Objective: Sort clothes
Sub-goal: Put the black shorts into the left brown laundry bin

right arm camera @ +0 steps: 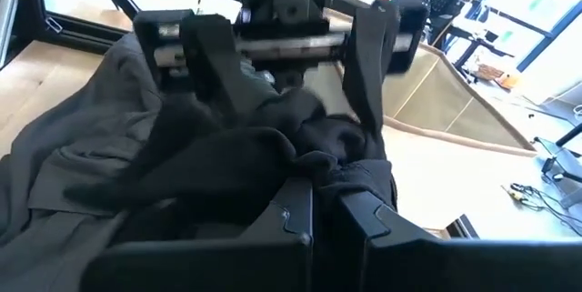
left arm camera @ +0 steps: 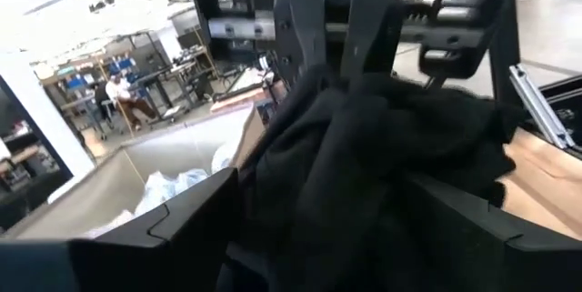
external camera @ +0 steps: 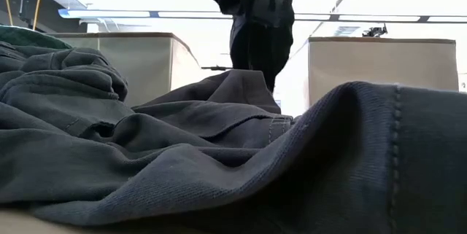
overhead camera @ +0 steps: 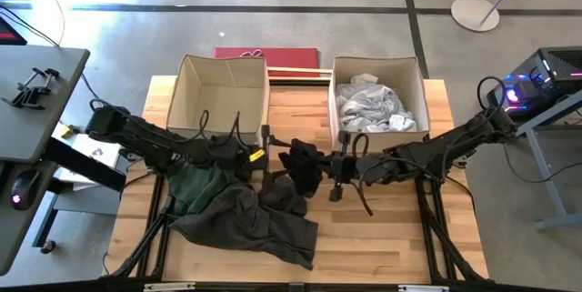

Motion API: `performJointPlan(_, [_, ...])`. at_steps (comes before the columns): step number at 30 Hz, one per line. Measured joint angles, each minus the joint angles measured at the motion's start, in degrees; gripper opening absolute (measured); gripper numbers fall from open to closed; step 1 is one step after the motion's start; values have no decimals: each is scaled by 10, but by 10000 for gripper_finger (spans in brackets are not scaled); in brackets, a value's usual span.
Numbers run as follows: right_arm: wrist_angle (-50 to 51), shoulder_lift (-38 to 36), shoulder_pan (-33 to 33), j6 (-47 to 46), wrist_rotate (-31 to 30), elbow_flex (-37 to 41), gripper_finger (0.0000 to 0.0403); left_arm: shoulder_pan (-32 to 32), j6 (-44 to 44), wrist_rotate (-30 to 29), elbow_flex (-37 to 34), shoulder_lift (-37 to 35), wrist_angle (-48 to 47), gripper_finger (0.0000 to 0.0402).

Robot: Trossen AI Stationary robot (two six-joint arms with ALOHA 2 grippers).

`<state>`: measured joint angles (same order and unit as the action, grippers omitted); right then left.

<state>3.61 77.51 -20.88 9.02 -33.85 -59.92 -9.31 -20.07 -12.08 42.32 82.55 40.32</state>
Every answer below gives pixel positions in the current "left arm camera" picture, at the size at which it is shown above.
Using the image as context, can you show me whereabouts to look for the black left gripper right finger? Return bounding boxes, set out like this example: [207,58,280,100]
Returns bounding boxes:
[410,174,582,292]

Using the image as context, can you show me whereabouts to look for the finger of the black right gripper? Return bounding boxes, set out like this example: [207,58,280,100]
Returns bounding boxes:
[339,0,406,84]
[273,0,327,87]

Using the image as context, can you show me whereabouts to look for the large white shirt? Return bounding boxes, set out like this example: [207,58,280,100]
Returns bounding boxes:
[80,140,238,239]

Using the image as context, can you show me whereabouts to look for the silver aluminium bracket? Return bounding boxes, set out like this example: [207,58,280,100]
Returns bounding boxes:
[507,64,577,150]

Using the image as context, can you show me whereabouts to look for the black garment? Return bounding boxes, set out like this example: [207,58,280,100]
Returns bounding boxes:
[216,63,525,292]

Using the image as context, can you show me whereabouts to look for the black background workbench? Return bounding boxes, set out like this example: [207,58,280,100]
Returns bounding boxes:
[134,60,216,118]

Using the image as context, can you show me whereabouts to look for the black frame struts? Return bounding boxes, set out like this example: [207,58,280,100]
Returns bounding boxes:
[480,0,523,107]

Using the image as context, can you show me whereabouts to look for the beige fabric storage box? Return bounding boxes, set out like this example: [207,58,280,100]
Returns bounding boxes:
[0,102,267,241]

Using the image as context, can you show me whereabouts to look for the person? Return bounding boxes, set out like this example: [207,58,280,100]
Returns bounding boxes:
[104,72,159,132]

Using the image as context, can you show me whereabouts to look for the black frame base bar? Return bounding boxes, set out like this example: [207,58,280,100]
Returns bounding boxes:
[522,75,582,153]

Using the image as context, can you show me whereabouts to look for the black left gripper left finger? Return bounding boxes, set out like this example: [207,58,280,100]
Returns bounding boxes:
[0,166,242,292]

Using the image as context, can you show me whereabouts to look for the shelf with blue bins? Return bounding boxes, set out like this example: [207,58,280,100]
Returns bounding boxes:
[39,54,138,105]

